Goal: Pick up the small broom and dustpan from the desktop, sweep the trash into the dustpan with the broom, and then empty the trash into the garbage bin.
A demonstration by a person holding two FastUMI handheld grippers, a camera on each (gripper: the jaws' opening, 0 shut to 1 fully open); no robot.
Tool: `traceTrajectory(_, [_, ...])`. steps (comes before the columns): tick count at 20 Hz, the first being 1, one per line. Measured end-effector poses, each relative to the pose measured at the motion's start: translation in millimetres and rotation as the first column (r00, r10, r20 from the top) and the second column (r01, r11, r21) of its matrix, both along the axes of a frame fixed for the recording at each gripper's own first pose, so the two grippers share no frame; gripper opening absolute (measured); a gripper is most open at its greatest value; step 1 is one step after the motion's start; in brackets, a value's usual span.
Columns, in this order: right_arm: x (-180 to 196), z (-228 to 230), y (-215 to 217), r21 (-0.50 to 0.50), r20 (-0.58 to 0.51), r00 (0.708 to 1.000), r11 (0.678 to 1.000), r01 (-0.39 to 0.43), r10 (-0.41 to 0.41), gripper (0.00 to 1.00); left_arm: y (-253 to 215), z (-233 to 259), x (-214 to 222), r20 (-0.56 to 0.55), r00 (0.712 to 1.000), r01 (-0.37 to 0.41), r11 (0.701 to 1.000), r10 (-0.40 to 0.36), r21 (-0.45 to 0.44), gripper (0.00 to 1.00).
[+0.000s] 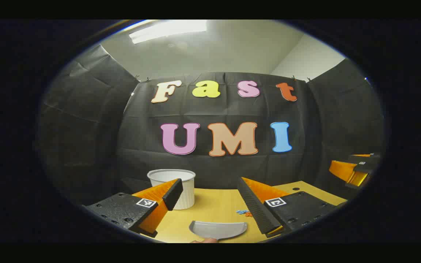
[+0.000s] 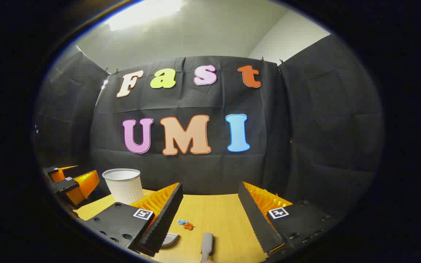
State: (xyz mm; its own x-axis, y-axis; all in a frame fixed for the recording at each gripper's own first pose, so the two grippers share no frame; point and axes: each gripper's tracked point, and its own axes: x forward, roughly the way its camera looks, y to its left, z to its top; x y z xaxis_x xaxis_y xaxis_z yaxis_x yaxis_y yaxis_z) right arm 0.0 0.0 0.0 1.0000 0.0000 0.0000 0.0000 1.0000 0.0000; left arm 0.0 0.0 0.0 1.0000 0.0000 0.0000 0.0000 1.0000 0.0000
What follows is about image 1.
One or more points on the white ribbed garbage bin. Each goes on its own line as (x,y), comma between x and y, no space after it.
(185,190)

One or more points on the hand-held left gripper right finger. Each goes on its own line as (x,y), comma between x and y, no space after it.
(252,208)

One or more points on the grey plastic dustpan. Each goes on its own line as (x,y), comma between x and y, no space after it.
(217,230)

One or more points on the wooden desktop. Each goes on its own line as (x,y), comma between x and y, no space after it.
(214,208)

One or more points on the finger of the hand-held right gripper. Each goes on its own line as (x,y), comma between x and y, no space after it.
(345,171)
(367,162)

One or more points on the blue paper trash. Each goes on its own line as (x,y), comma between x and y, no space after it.
(242,211)

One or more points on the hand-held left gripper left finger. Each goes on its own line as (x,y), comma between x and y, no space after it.
(174,193)

